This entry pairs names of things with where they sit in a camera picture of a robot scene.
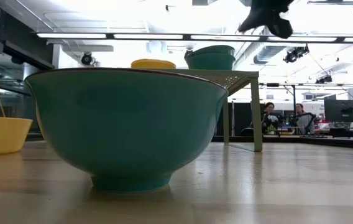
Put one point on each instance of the person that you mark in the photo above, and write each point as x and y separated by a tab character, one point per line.
304	123
269	119

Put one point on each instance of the black computer monitor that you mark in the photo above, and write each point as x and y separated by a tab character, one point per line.
343	110

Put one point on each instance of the round black ceiling device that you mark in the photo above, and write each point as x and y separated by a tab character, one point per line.
86	58

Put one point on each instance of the black partition wall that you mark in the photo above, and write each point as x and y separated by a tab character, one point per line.
241	118

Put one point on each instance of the green perforated metal shelf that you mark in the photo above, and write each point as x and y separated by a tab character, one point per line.
241	74

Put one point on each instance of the teal bowl patterned inside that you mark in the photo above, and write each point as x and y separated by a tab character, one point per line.
126	124
210	49
210	62

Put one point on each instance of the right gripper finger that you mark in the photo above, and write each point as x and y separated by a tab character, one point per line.
252	25
282	28

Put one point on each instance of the black ceiling camera rig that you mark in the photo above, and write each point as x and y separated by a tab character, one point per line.
296	53
324	79

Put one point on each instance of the small green desk plant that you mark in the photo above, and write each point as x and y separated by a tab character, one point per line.
271	129

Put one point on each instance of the black aluminium table frame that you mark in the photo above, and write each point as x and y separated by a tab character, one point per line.
335	143

